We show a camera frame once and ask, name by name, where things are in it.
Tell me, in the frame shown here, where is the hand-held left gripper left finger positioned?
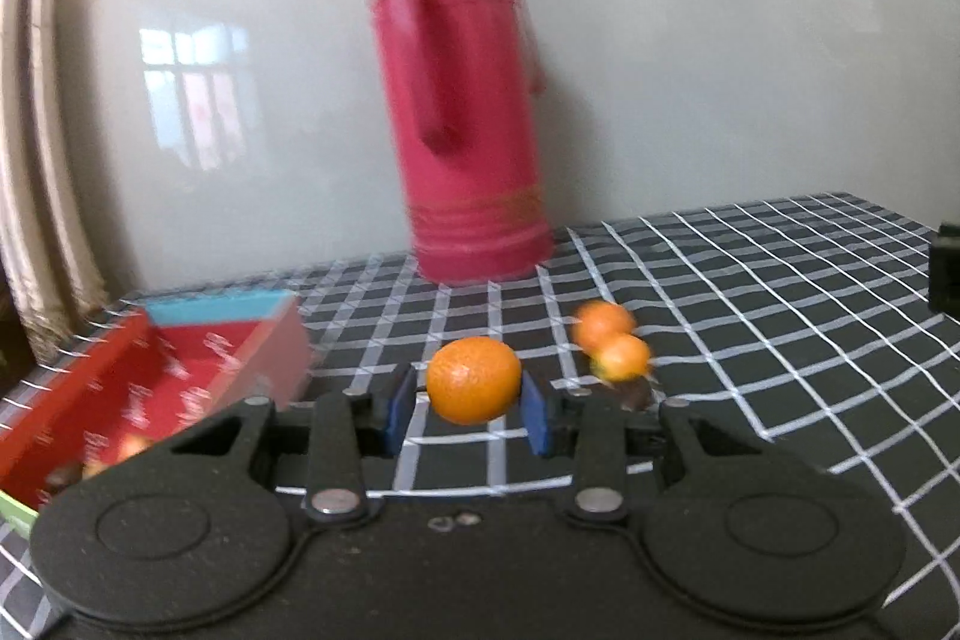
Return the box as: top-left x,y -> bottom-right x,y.
148,362 -> 419,526

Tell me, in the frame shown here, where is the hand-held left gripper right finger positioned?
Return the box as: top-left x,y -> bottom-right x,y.
519,372 -> 827,526

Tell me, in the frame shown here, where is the small orange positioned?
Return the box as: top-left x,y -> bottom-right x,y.
591,334 -> 653,384
574,301 -> 637,348
426,337 -> 523,426

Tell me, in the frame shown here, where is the colourful cardboard box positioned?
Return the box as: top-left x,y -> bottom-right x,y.
0,291 -> 314,528

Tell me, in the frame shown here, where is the black checked tablecloth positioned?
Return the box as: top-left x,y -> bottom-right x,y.
0,192 -> 960,640

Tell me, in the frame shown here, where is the red thermos flask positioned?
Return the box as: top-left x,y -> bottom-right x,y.
367,0 -> 556,287

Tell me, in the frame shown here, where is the beige curtain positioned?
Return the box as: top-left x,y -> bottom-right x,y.
0,0 -> 113,365

